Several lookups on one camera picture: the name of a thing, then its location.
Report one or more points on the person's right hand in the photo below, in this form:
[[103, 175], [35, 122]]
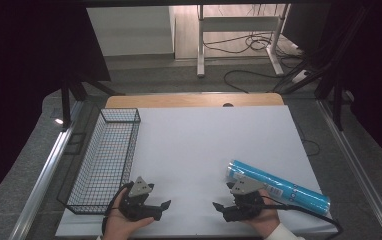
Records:
[[268, 220]]

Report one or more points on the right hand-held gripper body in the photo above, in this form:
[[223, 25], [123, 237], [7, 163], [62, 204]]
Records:
[[244, 208]]

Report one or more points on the person's left hand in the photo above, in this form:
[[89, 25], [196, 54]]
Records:
[[119, 225]]

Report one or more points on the white table mat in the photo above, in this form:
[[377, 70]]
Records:
[[195, 146]]

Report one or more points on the black curtain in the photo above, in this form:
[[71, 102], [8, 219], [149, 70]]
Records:
[[375, 73], [29, 83]]

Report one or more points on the blue plastic bag roll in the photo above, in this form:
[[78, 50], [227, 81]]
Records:
[[289, 188]]

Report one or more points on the white power strip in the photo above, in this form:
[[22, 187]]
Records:
[[300, 76]]

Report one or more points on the black tripod stand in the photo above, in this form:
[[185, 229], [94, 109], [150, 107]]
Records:
[[337, 100], [67, 100]]

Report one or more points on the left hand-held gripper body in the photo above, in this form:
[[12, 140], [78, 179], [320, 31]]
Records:
[[135, 206]]

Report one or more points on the aluminium rail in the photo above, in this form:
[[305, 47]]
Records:
[[359, 166], [47, 170]]

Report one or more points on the white desk frame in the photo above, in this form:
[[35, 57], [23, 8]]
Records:
[[237, 24]]

